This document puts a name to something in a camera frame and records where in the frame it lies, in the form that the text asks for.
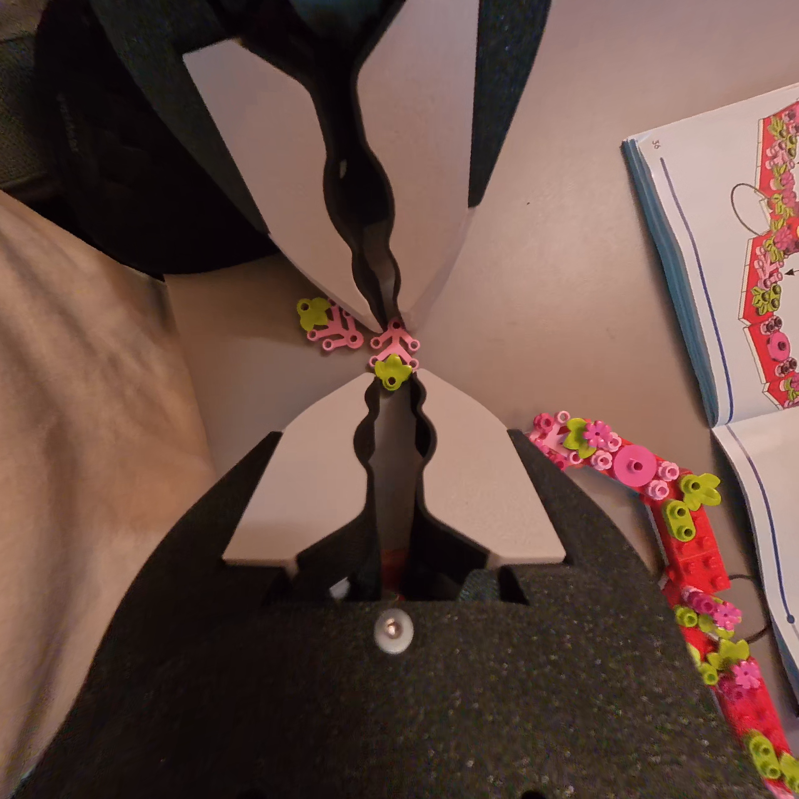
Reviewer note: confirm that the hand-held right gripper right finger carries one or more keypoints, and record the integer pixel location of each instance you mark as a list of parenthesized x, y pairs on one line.
[(487, 493)]

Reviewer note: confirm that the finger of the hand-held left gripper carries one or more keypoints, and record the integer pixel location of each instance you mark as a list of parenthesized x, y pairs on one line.
[(268, 156), (431, 125)]

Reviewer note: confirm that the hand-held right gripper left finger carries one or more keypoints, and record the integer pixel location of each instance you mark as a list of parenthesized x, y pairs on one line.
[(299, 493)]

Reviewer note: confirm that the lime green leaf brick piece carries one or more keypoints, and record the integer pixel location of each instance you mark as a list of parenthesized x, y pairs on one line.
[(392, 373), (310, 315)]

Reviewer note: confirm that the pink coral brick piece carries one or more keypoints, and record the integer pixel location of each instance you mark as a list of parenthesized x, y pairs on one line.
[(394, 340), (337, 340)]

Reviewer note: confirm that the black bag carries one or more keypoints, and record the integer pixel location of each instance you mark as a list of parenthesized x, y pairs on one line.
[(93, 156)]

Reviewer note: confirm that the open instruction booklet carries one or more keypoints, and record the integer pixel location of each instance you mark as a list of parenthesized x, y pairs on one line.
[(705, 187)]

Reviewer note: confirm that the beige cloth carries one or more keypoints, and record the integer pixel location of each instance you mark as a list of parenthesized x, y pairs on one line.
[(81, 406)]

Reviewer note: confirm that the red floral brick frame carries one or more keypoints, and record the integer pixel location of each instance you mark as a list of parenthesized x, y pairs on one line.
[(699, 562)]

